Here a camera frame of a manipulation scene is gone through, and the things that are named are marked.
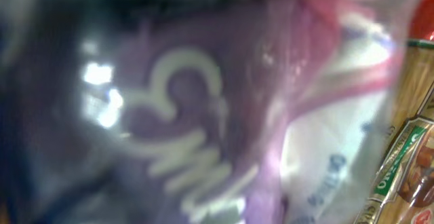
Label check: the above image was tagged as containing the Kleenex tissue multipack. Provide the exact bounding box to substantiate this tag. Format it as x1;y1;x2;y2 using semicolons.
1;0;419;224

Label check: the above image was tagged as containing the spaghetti pasta package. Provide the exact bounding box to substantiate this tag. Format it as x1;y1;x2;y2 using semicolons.
354;0;433;224

